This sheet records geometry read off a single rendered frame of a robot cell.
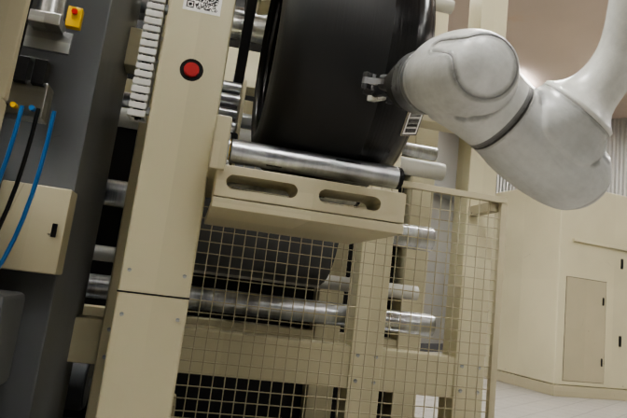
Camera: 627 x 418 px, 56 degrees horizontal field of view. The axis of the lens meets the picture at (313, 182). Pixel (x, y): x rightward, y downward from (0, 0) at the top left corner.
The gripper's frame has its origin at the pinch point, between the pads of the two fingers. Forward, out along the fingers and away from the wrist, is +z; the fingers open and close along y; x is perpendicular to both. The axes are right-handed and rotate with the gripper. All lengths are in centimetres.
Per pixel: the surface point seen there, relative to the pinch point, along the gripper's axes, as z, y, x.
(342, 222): 3.5, 1.3, 24.1
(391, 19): 3.2, -1.2, -13.6
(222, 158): 4.2, 24.6, 15.8
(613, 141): 654, -548, -67
